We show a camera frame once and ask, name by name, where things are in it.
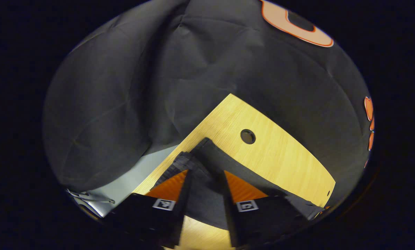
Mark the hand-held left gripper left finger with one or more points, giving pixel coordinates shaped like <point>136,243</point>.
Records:
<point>185,205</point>

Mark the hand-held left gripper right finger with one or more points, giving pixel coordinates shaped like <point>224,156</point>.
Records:
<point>232,215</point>

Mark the black denim jeans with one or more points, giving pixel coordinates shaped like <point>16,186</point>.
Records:
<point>207,194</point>

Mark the black backdrop cloth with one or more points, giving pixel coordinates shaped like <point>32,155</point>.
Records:
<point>124,86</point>

